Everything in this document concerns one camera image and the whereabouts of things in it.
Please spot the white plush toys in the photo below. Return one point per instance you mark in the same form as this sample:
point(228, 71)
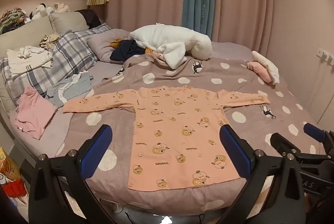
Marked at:
point(47, 9)

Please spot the brown polka dot blanket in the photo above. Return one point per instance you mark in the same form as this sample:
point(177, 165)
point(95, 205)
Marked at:
point(130, 77)

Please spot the grey pillow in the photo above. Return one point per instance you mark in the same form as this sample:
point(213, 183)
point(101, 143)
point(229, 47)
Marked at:
point(104, 45)

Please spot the white rolled cloth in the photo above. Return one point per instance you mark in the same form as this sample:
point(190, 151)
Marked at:
point(267, 66)

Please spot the knitted multicolour cloth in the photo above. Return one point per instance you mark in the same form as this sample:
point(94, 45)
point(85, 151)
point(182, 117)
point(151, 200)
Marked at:
point(11, 19)

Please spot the white wall socket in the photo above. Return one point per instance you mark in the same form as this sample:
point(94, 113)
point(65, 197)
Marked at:
point(326, 55)

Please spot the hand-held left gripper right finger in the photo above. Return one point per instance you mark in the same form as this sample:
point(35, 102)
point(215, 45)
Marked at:
point(234, 151)

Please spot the black cloth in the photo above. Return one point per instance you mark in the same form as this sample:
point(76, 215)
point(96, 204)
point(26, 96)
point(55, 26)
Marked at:
point(90, 17)

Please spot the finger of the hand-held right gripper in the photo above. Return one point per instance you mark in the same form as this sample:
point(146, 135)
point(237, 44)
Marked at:
point(314, 131)
point(283, 141)

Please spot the navy cloth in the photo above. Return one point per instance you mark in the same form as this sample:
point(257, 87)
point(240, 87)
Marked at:
point(127, 51)

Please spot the white fleece garment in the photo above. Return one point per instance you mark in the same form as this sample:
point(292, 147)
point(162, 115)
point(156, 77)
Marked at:
point(167, 42)

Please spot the plaid pillow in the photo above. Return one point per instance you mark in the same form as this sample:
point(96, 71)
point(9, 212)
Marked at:
point(62, 57)

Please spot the white folded clothes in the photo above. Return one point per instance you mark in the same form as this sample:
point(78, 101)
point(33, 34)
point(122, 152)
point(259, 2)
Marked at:
point(27, 61)

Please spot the yellow snack bag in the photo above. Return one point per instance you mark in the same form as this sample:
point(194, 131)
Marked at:
point(9, 164)

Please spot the peach printed baby garment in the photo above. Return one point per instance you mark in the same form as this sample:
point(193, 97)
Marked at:
point(172, 132)

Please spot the grey-blue cloth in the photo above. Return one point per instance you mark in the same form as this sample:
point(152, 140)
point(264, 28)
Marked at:
point(71, 87)

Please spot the pink rolled cloth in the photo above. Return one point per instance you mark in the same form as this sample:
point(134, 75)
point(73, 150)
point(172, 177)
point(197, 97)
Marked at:
point(258, 71)

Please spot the beige patterned cloth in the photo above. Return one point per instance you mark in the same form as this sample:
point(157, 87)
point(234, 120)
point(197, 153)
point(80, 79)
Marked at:
point(49, 40)

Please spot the beige cushion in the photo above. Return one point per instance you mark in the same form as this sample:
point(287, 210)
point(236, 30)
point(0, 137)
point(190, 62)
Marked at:
point(69, 20)

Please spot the pink folded cloth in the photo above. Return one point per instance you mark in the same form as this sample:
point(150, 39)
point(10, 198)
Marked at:
point(32, 113)

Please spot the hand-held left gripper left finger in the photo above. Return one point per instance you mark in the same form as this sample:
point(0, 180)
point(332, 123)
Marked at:
point(95, 151)

